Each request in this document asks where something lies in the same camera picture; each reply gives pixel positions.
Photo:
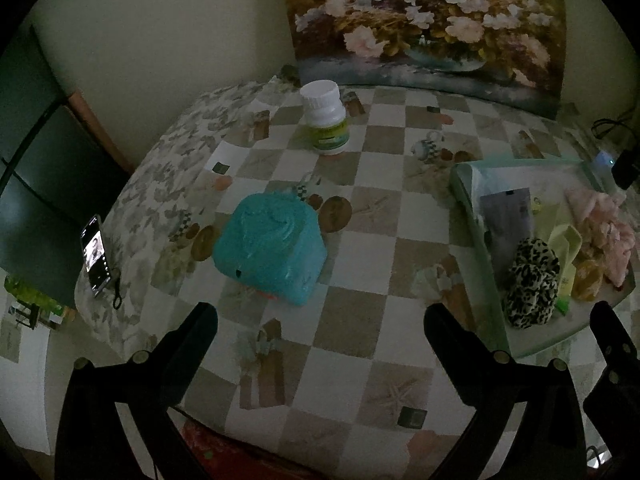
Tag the green printed box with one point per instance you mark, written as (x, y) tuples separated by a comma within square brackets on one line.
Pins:
[(30, 300)]

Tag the flower painting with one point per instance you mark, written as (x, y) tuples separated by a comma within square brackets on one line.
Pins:
[(425, 10)]

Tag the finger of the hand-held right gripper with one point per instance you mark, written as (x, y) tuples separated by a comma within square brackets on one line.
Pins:
[(615, 345)]

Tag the leopard print scrunchie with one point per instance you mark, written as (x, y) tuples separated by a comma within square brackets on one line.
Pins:
[(530, 285)]

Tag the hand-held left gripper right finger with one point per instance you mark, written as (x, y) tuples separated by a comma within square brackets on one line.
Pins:
[(442, 330)]

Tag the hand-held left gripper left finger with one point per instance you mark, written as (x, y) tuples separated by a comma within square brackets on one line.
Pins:
[(197, 330)]

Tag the red cloth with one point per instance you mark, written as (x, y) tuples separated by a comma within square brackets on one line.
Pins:
[(220, 450)]

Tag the black power adapter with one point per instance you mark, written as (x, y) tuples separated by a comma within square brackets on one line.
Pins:
[(627, 170)]

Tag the dark cabinet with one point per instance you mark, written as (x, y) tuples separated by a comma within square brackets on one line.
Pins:
[(50, 185)]

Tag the grey sachet packet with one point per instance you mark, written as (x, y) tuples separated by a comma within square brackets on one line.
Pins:
[(505, 220)]

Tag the teal plush bag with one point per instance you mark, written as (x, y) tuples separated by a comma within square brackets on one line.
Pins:
[(270, 245)]

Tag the white tray with green rim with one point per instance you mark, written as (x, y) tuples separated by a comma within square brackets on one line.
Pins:
[(550, 335)]

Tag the orange soft item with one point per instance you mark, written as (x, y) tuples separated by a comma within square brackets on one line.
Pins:
[(587, 277)]

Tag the white-capped pill bottle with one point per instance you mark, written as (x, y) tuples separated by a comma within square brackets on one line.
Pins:
[(322, 110)]

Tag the smartphone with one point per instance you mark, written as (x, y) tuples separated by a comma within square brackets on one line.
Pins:
[(95, 255)]

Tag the checkered printed tablecloth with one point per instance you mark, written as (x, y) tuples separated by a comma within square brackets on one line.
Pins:
[(350, 310)]

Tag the green cloth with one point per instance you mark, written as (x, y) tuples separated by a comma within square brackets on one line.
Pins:
[(565, 242)]

